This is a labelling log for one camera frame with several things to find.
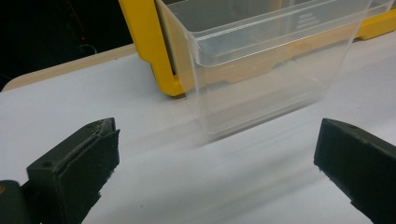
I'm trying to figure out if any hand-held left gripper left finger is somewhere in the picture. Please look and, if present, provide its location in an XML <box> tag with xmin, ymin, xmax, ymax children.
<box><xmin>26</xmin><ymin>117</ymin><xmax>121</xmax><ymax>224</ymax></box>

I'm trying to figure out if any yellow parts organizer cabinet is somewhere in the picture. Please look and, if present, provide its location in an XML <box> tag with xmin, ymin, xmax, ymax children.
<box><xmin>118</xmin><ymin>0</ymin><xmax>396</xmax><ymax>97</ymax></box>

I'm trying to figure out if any clear plastic drawer bin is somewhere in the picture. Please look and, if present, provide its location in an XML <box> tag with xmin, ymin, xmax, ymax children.
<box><xmin>155</xmin><ymin>0</ymin><xmax>395</xmax><ymax>135</ymax></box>

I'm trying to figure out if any white foam board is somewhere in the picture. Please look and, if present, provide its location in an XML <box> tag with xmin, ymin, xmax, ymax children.
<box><xmin>0</xmin><ymin>31</ymin><xmax>396</xmax><ymax>224</ymax></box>

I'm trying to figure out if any light wooden table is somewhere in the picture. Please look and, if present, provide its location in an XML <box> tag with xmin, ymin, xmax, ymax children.
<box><xmin>0</xmin><ymin>43</ymin><xmax>139</xmax><ymax>92</ymax></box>

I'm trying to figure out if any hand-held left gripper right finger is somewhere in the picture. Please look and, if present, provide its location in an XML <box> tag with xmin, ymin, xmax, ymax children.
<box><xmin>313</xmin><ymin>118</ymin><xmax>396</xmax><ymax>224</ymax></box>

